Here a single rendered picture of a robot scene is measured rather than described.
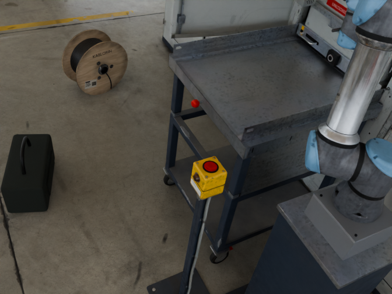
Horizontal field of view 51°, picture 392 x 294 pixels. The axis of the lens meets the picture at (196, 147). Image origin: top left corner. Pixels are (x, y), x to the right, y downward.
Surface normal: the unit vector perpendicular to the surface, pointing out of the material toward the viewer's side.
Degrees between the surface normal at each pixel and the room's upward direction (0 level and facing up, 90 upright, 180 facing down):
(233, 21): 90
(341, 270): 0
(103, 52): 90
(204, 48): 90
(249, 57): 0
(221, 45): 90
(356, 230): 1
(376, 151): 8
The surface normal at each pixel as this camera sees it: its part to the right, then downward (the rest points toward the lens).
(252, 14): 0.30, 0.69
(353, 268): 0.11, -0.71
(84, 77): 0.67, 0.57
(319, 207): -0.89, 0.24
